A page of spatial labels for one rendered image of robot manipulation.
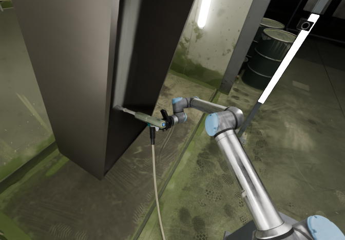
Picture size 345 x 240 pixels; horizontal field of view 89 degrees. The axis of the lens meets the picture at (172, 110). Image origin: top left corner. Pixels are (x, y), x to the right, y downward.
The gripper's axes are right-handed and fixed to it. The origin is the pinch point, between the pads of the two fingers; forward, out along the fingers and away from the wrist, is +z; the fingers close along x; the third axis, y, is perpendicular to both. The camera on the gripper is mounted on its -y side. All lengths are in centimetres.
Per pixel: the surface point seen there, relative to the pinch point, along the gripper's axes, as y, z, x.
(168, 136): 40, -58, 37
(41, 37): -50, 63, -19
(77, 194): 67, 39, 46
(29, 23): -54, 65, -17
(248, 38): -76, -166, 3
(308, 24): -75, -89, -67
